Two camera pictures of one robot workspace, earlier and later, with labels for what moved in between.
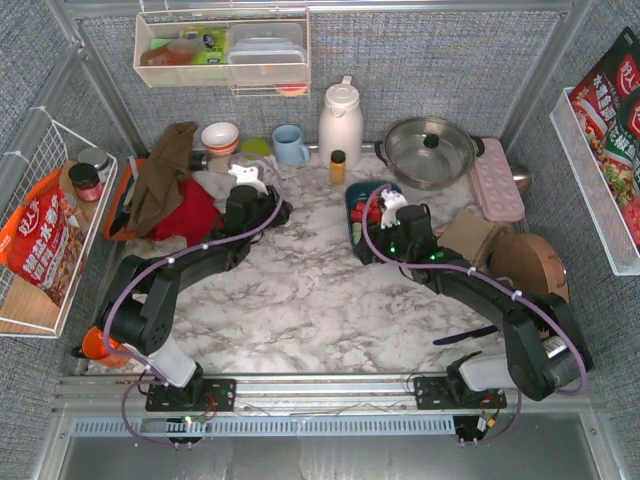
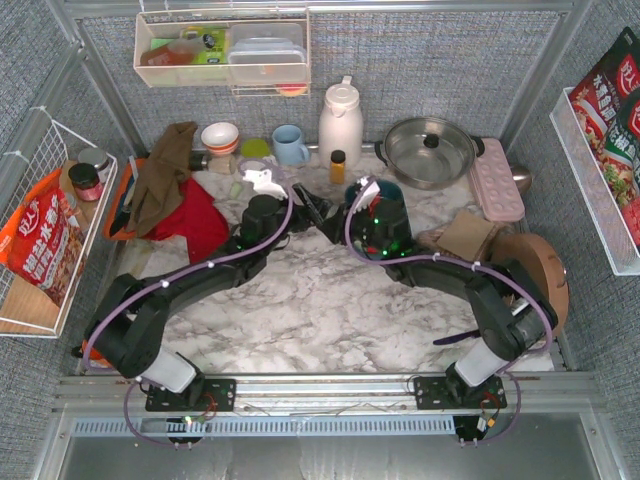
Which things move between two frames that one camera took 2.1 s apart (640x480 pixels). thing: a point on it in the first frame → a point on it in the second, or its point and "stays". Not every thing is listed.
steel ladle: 522,178 stays
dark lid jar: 86,181 stays
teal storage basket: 363,209 stays
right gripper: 379,236 → 343,228
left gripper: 276,211 → 302,209
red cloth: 196,220 stays
